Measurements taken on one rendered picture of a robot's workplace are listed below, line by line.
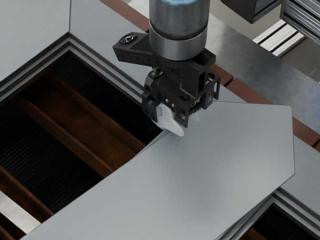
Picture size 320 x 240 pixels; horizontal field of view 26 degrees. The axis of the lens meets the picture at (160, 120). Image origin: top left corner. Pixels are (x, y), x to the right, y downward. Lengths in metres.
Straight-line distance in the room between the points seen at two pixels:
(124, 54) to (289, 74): 0.49
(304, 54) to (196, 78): 1.18
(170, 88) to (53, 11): 0.38
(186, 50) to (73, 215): 0.30
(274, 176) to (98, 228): 0.27
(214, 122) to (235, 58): 0.33
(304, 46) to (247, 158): 1.06
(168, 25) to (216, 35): 0.60
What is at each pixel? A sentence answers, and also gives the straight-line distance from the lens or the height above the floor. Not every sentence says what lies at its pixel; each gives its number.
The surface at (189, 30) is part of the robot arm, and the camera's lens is 0.85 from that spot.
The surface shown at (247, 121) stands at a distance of 1.10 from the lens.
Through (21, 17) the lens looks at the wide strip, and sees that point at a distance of 1.26.
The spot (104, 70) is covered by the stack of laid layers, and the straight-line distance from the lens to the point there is 1.19.
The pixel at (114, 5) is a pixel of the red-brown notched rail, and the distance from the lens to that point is 1.29.
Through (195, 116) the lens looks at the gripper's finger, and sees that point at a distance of 1.04.
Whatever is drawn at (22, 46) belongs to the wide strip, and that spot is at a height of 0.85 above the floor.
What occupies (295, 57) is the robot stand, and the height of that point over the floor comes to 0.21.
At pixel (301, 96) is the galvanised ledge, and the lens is 1.36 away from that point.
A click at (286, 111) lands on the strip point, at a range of 1.12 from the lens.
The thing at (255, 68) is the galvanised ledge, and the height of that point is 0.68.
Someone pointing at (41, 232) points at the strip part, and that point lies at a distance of 1.01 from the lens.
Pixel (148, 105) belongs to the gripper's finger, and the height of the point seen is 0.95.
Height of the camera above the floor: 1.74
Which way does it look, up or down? 54 degrees down
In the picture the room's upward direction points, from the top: straight up
